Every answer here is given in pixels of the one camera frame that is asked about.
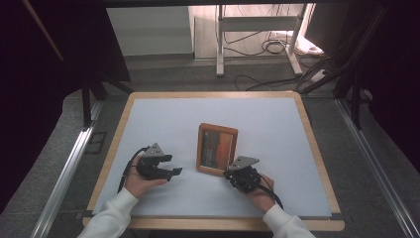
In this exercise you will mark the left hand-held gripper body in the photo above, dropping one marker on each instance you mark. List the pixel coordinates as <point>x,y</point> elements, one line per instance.
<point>150,168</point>

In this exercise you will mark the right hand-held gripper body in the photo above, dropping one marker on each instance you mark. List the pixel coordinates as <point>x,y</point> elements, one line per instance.
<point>244,177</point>

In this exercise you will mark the wooden photo frame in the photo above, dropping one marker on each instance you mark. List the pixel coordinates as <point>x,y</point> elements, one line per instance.
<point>216,147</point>

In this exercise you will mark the person's left hand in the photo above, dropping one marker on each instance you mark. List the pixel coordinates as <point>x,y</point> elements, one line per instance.
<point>137,185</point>

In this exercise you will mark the person's right hand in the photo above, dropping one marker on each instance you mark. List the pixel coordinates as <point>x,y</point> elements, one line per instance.
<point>264,196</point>

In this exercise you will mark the white table sheet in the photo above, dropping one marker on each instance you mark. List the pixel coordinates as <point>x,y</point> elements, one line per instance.
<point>264,125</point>

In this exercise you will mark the black metal stand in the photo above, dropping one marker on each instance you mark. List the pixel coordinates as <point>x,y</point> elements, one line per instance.
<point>356,99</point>
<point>86,99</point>

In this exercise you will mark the white power strip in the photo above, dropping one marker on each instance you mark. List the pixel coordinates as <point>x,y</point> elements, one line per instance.
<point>318,76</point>

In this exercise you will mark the white board panel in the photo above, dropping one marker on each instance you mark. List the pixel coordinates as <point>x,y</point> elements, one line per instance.
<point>148,29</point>

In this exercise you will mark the thin wooden stick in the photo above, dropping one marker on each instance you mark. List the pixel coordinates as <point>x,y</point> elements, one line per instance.
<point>43,29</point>

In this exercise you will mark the aluminium rail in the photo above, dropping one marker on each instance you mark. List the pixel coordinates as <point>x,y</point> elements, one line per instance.
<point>379,172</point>
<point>62,185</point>

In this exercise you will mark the white metal desk frame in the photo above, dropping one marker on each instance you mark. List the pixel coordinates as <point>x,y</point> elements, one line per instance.
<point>219,39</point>

